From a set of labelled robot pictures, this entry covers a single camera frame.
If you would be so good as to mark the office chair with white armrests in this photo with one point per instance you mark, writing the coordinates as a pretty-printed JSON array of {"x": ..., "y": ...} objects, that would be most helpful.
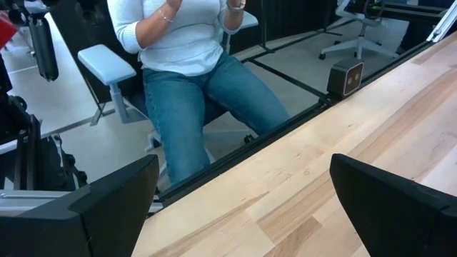
[{"x": 107, "y": 64}]

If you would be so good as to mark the black metal table frame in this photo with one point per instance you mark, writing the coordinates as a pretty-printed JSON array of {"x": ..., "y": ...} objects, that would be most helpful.
[{"x": 250, "y": 146}]

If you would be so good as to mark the black box camera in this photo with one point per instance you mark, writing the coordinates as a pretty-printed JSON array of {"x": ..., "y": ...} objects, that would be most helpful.
[{"x": 345, "y": 76}]

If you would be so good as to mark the black backpack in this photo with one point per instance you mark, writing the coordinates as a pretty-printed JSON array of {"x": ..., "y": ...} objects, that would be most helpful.
[{"x": 53, "y": 164}]

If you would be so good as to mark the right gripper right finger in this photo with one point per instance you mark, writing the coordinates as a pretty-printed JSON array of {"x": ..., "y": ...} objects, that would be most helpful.
[{"x": 392, "y": 214}]

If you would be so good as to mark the person's hand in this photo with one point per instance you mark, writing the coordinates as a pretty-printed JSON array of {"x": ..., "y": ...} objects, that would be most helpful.
[{"x": 175, "y": 3}]

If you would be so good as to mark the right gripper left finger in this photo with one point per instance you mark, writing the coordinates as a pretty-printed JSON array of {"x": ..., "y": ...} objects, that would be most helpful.
[{"x": 121, "y": 207}]

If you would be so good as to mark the person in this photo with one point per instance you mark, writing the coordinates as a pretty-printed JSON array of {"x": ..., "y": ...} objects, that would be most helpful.
[{"x": 185, "y": 71}]

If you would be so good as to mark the silver aluminium bar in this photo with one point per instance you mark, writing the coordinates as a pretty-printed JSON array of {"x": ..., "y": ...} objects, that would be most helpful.
[{"x": 442, "y": 25}]

